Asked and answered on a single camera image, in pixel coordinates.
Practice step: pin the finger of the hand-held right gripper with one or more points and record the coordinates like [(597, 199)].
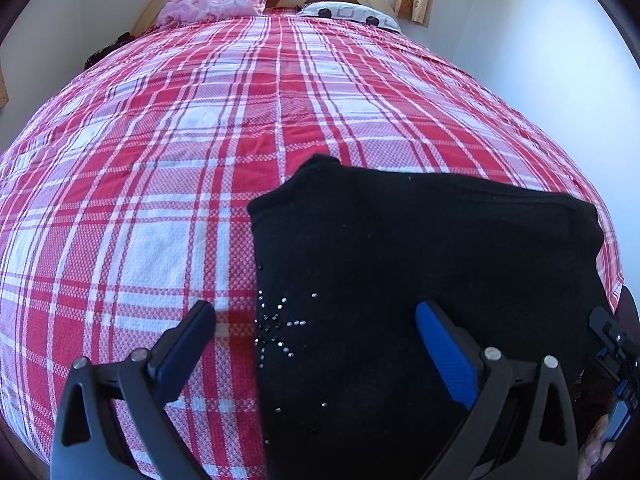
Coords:
[(607, 327), (617, 415)]

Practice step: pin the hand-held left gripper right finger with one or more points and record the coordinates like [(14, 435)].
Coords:
[(445, 350)]

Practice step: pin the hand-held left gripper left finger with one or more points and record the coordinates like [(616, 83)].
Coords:
[(185, 350)]

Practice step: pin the black pants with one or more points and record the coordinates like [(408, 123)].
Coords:
[(400, 240)]

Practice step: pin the person's right hand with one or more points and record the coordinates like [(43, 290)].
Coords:
[(592, 450)]

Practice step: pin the dark red clothing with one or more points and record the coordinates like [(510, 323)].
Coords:
[(631, 310)]

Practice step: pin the red plaid bedspread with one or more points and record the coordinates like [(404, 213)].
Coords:
[(150, 160)]

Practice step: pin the black object beside bed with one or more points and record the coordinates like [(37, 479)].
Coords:
[(107, 50)]

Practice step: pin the pink floral pillow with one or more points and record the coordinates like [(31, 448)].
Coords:
[(215, 0)]

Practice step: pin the white pillow with black dots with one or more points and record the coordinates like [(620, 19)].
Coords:
[(345, 12)]

